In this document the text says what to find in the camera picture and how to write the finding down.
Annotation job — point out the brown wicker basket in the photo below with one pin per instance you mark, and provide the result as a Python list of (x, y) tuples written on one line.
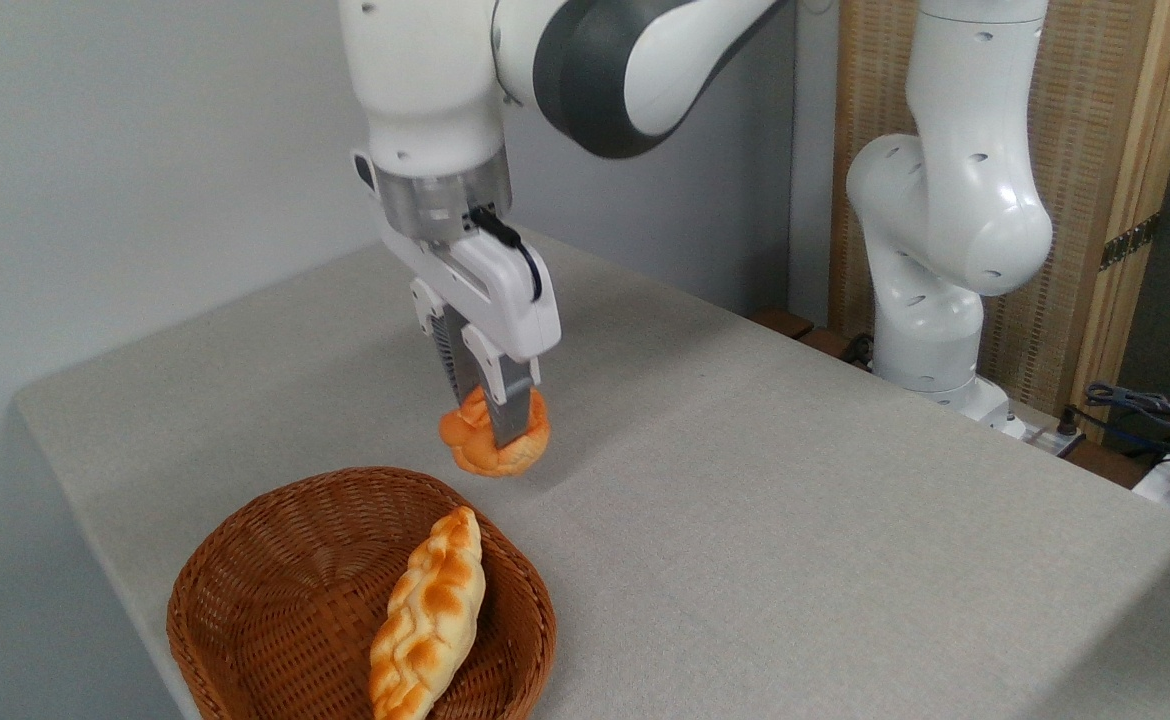
[(275, 560)]

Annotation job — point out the wooden woven folding screen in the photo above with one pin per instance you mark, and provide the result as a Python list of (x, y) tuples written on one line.
[(1090, 120)]

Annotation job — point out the long braided bread loaf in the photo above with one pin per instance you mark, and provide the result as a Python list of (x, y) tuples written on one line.
[(430, 610)]

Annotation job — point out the round golden bread roll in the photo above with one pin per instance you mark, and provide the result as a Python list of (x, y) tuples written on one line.
[(470, 445)]

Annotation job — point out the metal screen hinge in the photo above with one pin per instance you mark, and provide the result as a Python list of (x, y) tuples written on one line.
[(1130, 242)]

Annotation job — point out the brown wooden ledge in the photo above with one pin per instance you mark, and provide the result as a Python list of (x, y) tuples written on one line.
[(783, 321)]

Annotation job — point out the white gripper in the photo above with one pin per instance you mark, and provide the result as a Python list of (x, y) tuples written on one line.
[(505, 295)]

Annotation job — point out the black plug at robot base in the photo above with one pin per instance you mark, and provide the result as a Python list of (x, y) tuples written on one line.
[(1070, 422)]

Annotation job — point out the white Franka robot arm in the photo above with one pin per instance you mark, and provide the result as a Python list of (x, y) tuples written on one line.
[(425, 70)]

